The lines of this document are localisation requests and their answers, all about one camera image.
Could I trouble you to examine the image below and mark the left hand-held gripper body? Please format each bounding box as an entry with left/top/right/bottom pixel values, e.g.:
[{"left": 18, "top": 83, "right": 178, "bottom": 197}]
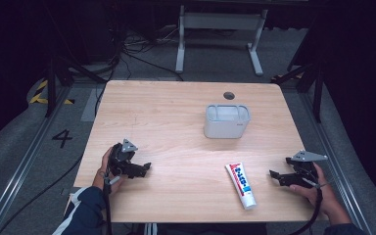
[{"left": 108, "top": 138, "right": 144, "bottom": 179}]

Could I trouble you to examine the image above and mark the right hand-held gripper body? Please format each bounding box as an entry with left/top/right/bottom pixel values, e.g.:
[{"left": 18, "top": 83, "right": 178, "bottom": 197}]
[{"left": 285, "top": 149, "right": 329, "bottom": 189}]

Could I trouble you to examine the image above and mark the person's left hand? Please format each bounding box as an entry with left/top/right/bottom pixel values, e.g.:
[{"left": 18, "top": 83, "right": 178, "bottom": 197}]
[{"left": 92, "top": 146, "right": 125, "bottom": 195}]

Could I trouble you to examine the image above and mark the person's right hand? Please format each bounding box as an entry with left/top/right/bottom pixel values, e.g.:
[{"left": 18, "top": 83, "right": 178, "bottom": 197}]
[{"left": 288, "top": 162, "right": 343, "bottom": 217}]

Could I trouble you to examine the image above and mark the white toothpaste tube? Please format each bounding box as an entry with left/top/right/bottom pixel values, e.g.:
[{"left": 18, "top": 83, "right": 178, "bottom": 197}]
[{"left": 224, "top": 162, "right": 258, "bottom": 211}]

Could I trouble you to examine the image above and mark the white table leg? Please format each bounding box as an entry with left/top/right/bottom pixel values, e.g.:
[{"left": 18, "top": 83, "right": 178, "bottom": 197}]
[{"left": 143, "top": 222, "right": 159, "bottom": 235}]

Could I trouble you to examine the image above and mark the white plastic container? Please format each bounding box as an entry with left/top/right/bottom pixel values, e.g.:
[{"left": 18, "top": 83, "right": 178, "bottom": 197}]
[{"left": 203, "top": 103, "right": 252, "bottom": 140}]

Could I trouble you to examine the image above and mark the black metal stand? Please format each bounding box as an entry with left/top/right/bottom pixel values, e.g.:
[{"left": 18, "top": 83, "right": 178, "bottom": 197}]
[
  {"left": 42, "top": 53, "right": 108, "bottom": 119},
  {"left": 269, "top": 60, "right": 325, "bottom": 124}
]

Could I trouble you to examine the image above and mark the yellow black hazard tape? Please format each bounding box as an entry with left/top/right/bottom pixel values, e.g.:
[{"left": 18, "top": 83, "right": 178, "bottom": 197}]
[{"left": 28, "top": 78, "right": 76, "bottom": 106}]

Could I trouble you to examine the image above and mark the right hand-held gripper cable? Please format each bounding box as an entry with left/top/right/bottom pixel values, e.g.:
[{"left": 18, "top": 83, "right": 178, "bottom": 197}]
[{"left": 288, "top": 177, "right": 330, "bottom": 235}]

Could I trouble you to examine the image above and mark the hand-held gripper cable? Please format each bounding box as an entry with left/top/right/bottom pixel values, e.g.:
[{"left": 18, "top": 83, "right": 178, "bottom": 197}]
[
  {"left": 101, "top": 170, "right": 121, "bottom": 235},
  {"left": 288, "top": 177, "right": 330, "bottom": 235}
]

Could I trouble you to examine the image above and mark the left hand-held gripper cable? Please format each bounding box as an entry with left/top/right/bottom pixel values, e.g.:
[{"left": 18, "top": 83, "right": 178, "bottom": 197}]
[{"left": 101, "top": 170, "right": 121, "bottom": 235}]

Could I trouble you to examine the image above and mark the black floor cable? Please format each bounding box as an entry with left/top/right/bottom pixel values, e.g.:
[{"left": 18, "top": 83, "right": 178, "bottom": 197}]
[{"left": 0, "top": 152, "right": 85, "bottom": 235}]

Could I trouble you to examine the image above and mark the bundle of black cables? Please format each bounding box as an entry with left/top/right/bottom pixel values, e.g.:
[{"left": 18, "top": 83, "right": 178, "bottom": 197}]
[{"left": 92, "top": 23, "right": 185, "bottom": 117}]

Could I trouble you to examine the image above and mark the grey metal desk frame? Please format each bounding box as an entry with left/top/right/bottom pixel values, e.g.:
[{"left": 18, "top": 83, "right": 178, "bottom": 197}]
[{"left": 174, "top": 4, "right": 269, "bottom": 77}]

